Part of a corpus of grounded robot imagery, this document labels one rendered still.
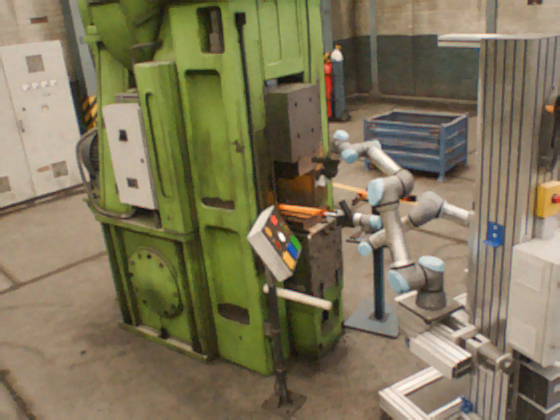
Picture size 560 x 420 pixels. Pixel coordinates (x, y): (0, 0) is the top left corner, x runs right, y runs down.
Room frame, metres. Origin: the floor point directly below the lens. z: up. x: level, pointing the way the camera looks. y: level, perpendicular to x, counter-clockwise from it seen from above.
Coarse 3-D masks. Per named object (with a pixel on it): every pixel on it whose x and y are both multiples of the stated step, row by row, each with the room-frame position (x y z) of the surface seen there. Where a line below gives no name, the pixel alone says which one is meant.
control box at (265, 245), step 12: (264, 216) 2.59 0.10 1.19; (276, 216) 2.65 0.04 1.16; (264, 228) 2.43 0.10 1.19; (276, 228) 2.55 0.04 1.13; (288, 228) 2.68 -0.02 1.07; (252, 240) 2.39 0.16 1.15; (264, 240) 2.38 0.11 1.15; (276, 240) 2.46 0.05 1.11; (288, 240) 2.58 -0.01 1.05; (264, 252) 2.38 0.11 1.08; (276, 252) 2.37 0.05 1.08; (288, 252) 2.48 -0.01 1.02; (276, 264) 2.37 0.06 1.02; (276, 276) 2.37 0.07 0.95; (288, 276) 2.35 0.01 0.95
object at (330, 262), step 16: (320, 224) 3.07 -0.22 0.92; (336, 224) 3.15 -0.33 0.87; (304, 240) 2.92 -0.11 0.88; (320, 240) 3.00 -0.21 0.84; (336, 240) 3.15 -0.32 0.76; (304, 256) 2.95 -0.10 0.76; (320, 256) 2.99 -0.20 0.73; (336, 256) 3.14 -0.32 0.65; (304, 272) 2.98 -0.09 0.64; (320, 272) 2.98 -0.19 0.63; (336, 272) 3.15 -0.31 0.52; (288, 288) 3.03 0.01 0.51; (304, 288) 2.97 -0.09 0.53; (320, 288) 2.98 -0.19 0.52
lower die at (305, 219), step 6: (282, 204) 3.28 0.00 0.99; (288, 204) 3.27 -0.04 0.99; (282, 210) 3.18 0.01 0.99; (288, 210) 3.15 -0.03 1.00; (294, 210) 3.13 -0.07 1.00; (282, 216) 3.10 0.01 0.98; (288, 216) 3.09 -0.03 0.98; (300, 216) 3.04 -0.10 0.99; (306, 216) 3.04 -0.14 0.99; (312, 216) 3.05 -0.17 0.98; (318, 216) 3.10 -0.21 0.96; (288, 222) 3.03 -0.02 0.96; (300, 222) 2.98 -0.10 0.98; (306, 222) 2.99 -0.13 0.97; (312, 222) 3.05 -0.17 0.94; (318, 222) 3.10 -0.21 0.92; (306, 228) 2.99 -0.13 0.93
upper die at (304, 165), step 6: (312, 156) 3.09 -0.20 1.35; (276, 162) 3.06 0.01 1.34; (282, 162) 3.03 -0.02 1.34; (288, 162) 3.01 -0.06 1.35; (294, 162) 2.98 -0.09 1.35; (300, 162) 2.98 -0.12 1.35; (306, 162) 3.03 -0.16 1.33; (312, 162) 3.08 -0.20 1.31; (276, 168) 3.06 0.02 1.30; (282, 168) 3.04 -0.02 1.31; (288, 168) 3.01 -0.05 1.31; (294, 168) 2.98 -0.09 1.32; (300, 168) 2.98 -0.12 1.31; (306, 168) 3.03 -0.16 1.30; (312, 168) 3.08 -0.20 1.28; (282, 174) 3.04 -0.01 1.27; (288, 174) 3.01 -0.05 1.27; (294, 174) 2.99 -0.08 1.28; (300, 174) 2.98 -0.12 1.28
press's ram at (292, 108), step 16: (272, 96) 2.99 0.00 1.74; (288, 96) 2.93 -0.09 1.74; (304, 96) 3.06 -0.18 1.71; (272, 112) 3.00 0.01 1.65; (288, 112) 2.93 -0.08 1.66; (304, 112) 3.05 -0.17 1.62; (272, 128) 3.00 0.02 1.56; (288, 128) 2.93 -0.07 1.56; (304, 128) 3.04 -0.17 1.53; (272, 144) 3.01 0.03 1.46; (288, 144) 2.94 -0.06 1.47; (304, 144) 3.03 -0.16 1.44; (288, 160) 2.95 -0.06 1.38
